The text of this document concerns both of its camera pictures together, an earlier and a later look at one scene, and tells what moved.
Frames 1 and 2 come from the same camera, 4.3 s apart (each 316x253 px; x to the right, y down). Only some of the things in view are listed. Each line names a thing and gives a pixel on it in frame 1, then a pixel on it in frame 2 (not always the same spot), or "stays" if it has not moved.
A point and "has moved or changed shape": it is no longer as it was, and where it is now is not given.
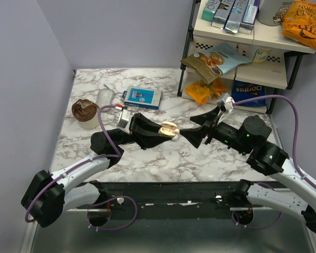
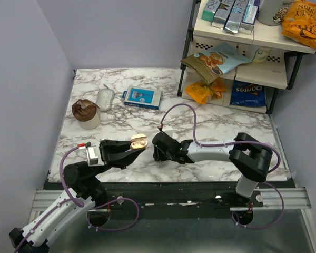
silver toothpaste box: (222, 13) stays
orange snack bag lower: (204, 93) stays
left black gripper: (145, 132) → (113, 154)
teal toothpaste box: (210, 9) stays
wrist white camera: (227, 102) → (168, 129)
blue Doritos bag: (243, 91) stays
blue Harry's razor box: (142, 97) stays
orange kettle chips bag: (303, 22) stays
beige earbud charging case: (168, 128) has moved or changed shape
